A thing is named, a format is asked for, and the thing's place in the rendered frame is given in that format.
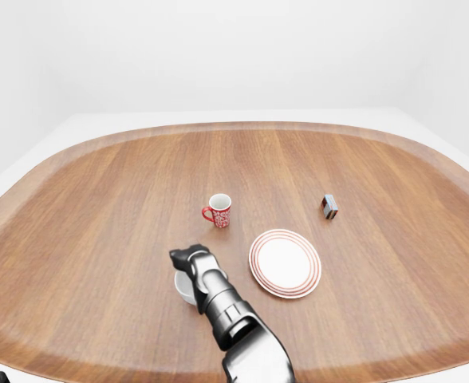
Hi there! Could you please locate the white plate with red rings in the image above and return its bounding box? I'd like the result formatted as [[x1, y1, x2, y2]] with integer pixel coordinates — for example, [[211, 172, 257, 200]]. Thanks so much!
[[248, 228, 323, 300]]

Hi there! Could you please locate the small printed box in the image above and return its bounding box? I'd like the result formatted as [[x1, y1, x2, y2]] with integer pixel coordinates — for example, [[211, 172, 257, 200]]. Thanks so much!
[[320, 193, 339, 221]]

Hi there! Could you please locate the red white patterned mug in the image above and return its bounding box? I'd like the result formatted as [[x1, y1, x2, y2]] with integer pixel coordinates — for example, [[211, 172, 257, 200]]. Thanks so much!
[[201, 192, 233, 230]]

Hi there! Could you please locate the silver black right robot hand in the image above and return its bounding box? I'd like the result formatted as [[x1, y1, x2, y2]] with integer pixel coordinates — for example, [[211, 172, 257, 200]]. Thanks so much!
[[168, 243, 228, 317]]

